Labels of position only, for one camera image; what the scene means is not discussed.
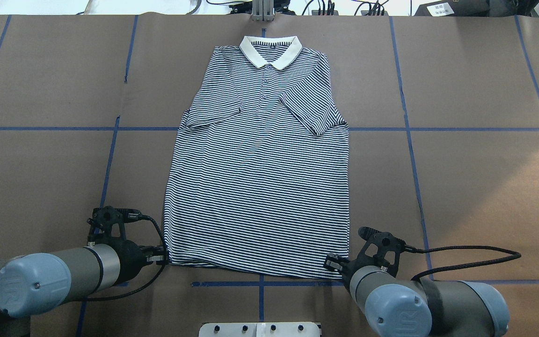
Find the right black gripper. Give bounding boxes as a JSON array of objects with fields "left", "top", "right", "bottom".
[{"left": 323, "top": 227, "right": 406, "bottom": 281}]

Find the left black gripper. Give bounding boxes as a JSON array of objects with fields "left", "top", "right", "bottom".
[{"left": 86, "top": 205, "right": 168, "bottom": 284}]

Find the striped polo shirt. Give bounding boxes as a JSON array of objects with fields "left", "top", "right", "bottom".
[{"left": 163, "top": 36, "right": 350, "bottom": 279}]

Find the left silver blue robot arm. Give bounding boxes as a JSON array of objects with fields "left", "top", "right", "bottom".
[{"left": 0, "top": 205, "right": 169, "bottom": 337}]

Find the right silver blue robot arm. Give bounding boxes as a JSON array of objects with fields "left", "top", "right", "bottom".
[{"left": 324, "top": 227, "right": 521, "bottom": 337}]

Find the black box with label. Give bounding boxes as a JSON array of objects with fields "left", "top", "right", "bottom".
[{"left": 413, "top": 0, "right": 490, "bottom": 17}]

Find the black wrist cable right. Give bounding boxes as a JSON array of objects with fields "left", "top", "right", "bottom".
[{"left": 403, "top": 244, "right": 522, "bottom": 281}]

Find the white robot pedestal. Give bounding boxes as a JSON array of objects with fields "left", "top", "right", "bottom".
[{"left": 198, "top": 322, "right": 322, "bottom": 337}]

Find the aluminium frame post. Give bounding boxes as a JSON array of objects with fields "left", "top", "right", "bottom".
[{"left": 252, "top": 0, "right": 275, "bottom": 22}]

